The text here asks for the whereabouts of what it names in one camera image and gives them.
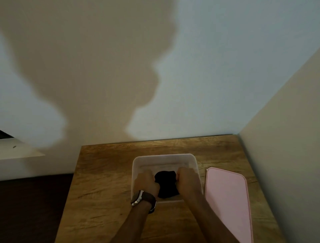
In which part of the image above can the person's right hand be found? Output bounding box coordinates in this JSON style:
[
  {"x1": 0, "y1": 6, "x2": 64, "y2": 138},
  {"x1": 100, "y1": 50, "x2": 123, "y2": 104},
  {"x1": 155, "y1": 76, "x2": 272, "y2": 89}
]
[{"x1": 176, "y1": 167, "x2": 203, "y2": 197}]

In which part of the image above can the brown strap wristwatch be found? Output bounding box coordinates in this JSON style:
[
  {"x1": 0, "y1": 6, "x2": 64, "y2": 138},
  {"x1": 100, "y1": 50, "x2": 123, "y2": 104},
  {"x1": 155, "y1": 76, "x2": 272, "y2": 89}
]
[{"x1": 130, "y1": 190, "x2": 157, "y2": 214}]

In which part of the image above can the person's left hand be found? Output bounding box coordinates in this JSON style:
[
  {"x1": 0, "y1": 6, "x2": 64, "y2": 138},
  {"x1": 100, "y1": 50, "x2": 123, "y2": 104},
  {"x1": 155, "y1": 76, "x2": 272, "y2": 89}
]
[{"x1": 135, "y1": 170, "x2": 161, "y2": 196}]

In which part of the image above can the translucent white plastic container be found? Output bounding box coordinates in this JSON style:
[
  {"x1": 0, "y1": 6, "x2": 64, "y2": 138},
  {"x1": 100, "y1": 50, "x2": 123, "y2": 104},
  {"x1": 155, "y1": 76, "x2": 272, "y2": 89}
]
[{"x1": 131, "y1": 153, "x2": 203, "y2": 204}]

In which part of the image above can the person's right forearm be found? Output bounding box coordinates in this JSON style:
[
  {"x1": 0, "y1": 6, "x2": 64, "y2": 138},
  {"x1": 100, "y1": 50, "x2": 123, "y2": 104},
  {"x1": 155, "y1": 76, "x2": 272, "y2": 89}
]
[{"x1": 184, "y1": 191, "x2": 241, "y2": 243}]

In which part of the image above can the wooden table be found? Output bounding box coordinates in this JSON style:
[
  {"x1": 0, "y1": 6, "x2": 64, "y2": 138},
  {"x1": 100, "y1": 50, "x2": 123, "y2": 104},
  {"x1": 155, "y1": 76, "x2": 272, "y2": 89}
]
[{"x1": 55, "y1": 134, "x2": 288, "y2": 243}]

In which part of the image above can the white window sill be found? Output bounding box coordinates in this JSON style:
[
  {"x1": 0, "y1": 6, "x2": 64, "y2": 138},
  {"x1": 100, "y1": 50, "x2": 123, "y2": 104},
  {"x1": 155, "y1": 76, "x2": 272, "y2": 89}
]
[{"x1": 0, "y1": 130, "x2": 46, "y2": 160}]

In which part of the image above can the black cloth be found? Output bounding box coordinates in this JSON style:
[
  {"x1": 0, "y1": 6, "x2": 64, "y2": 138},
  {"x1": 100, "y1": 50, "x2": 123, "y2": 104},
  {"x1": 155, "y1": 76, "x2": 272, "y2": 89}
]
[{"x1": 154, "y1": 170, "x2": 180, "y2": 199}]

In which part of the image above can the pink container lid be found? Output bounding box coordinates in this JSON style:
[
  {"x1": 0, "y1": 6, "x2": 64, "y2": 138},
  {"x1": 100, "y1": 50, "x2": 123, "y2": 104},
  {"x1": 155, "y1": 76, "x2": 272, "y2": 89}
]
[{"x1": 205, "y1": 167, "x2": 254, "y2": 243}]

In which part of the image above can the person's left forearm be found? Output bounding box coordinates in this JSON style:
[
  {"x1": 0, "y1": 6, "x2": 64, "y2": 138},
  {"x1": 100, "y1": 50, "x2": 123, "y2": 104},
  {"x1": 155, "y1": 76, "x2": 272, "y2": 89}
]
[{"x1": 108, "y1": 194, "x2": 157, "y2": 243}]

